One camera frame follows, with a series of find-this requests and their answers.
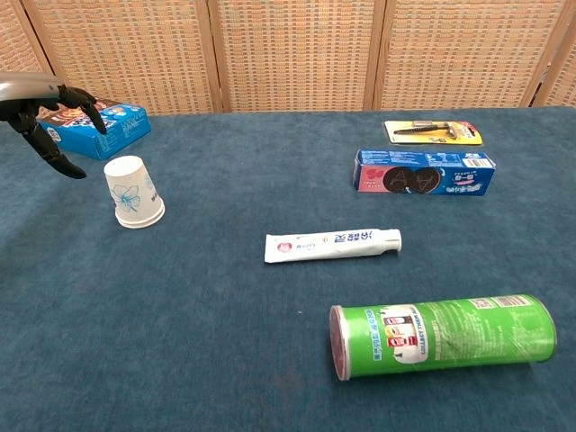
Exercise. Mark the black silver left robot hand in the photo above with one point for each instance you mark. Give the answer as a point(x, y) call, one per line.
point(27, 87)

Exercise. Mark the white flower paper cup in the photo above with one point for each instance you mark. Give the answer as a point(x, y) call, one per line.
point(140, 225)
point(130, 189)

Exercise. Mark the blue brown snack box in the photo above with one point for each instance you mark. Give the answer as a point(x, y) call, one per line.
point(121, 130)

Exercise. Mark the wooden woven folding screen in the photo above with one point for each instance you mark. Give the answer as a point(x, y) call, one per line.
point(292, 54)

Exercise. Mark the blue carpet table cover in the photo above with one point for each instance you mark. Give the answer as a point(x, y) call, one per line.
point(225, 315)

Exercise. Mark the white toothpaste tube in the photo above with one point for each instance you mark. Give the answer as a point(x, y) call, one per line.
point(324, 246)

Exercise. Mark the blue cookie box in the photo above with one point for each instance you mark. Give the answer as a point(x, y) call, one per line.
point(423, 173)

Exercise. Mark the yellow razor blister pack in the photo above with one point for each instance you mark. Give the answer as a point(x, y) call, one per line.
point(432, 132)

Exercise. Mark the green chips can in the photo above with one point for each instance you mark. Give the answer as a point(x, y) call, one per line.
point(450, 335)

